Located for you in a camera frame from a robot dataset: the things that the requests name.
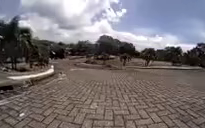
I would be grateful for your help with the grey brick paved road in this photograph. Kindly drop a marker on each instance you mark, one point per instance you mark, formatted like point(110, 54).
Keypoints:
point(123, 100)

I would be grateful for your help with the small tree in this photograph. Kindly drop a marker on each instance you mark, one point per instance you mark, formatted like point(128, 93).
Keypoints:
point(124, 59)
point(147, 55)

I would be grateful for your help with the raised kerb island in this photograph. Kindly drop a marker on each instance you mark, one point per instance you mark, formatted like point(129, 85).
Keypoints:
point(163, 67)

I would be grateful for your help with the group of palm trees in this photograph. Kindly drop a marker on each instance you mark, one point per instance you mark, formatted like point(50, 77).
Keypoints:
point(15, 41)

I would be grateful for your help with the row of dark trees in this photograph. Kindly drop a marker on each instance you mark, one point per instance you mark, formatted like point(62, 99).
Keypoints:
point(106, 46)

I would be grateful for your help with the pale concrete kerb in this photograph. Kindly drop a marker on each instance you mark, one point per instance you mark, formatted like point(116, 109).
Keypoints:
point(33, 75)

